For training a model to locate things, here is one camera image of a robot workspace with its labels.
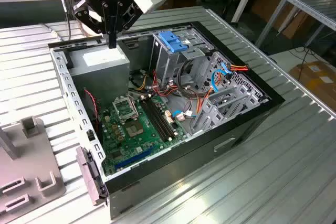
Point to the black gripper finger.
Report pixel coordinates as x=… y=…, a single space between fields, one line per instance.
x=118 y=19
x=84 y=15

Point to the grey metal disk bay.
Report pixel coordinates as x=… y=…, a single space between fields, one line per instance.
x=236 y=111

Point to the blue plastic drive latch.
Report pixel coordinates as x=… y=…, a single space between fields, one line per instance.
x=170 y=41

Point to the grey power supply unit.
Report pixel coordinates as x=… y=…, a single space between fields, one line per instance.
x=99 y=77

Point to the grey metal drive cage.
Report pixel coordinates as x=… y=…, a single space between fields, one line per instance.
x=168 y=64

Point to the black RAM slot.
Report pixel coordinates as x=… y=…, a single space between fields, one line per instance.
x=152 y=120
x=159 y=117
x=155 y=119
x=162 y=116

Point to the CPU socket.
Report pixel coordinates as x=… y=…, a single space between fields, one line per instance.
x=134 y=129

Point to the green motherboard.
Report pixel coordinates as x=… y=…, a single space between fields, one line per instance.
x=147 y=142

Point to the blue expansion slot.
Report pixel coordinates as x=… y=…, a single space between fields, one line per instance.
x=134 y=159

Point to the grey parts rack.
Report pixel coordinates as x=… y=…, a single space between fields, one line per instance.
x=26 y=155

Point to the black open PC case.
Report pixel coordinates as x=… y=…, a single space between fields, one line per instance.
x=183 y=161

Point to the large cardboard box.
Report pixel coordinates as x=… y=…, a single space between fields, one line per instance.
x=315 y=82

